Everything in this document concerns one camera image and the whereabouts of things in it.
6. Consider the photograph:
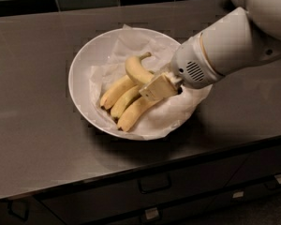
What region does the white gripper with vent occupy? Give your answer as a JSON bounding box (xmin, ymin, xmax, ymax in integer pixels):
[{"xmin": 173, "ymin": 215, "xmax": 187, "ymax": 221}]
[{"xmin": 140, "ymin": 32, "xmax": 224, "ymax": 101}]

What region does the curved yellow banana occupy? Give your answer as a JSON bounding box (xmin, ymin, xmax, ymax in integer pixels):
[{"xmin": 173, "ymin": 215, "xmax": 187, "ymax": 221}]
[{"xmin": 125, "ymin": 52, "xmax": 154, "ymax": 85}]

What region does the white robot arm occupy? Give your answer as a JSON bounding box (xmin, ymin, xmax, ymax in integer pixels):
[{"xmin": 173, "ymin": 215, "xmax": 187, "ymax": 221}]
[{"xmin": 140, "ymin": 0, "xmax": 281, "ymax": 100}]

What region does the back yellow banana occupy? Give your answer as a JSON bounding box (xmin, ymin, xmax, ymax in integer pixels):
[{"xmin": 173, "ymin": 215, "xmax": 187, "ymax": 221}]
[{"xmin": 100, "ymin": 75, "xmax": 135, "ymax": 110}]

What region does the lower yellow banana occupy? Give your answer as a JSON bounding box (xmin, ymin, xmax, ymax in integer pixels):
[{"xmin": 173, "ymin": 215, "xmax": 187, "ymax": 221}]
[{"xmin": 117, "ymin": 97, "xmax": 158, "ymax": 132}]

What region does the large white bowl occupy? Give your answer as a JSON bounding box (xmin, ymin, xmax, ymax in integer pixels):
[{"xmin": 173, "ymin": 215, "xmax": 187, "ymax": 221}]
[{"xmin": 67, "ymin": 27, "xmax": 202, "ymax": 142}]

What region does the middle yellow banana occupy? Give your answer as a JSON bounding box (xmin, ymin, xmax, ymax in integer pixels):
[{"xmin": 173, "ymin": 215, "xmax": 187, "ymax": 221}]
[{"xmin": 111, "ymin": 85, "xmax": 141, "ymax": 120}]

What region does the white crumpled paper liner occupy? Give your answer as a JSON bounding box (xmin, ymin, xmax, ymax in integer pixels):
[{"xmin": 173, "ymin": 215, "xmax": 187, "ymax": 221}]
[{"xmin": 89, "ymin": 23, "xmax": 214, "ymax": 142}]

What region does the dark drawer front centre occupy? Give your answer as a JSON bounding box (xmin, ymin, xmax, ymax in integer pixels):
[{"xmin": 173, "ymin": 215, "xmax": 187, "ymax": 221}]
[{"xmin": 37, "ymin": 155, "xmax": 245, "ymax": 225}]

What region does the white label lower drawer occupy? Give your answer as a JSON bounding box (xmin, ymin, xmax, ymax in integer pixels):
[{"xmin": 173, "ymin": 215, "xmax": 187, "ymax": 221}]
[{"xmin": 144, "ymin": 207, "xmax": 160, "ymax": 220}]

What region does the small white label drawer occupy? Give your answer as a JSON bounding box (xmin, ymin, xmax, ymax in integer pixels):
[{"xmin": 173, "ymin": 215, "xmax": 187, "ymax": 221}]
[{"xmin": 232, "ymin": 191, "xmax": 244, "ymax": 199}]

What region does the black drawer handle centre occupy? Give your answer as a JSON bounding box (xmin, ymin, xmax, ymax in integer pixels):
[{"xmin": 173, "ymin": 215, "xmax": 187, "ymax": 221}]
[{"xmin": 138, "ymin": 173, "xmax": 171, "ymax": 194}]

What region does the black drawer handle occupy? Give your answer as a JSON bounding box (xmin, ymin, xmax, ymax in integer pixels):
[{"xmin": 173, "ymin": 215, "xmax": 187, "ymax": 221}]
[
  {"xmin": 138, "ymin": 173, "xmax": 171, "ymax": 194},
  {"xmin": 7, "ymin": 201, "xmax": 30, "ymax": 222}
]

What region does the black drawer handle left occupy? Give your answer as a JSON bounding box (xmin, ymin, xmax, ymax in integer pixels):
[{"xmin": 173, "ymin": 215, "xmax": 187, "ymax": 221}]
[{"xmin": 7, "ymin": 201, "xmax": 30, "ymax": 222}]

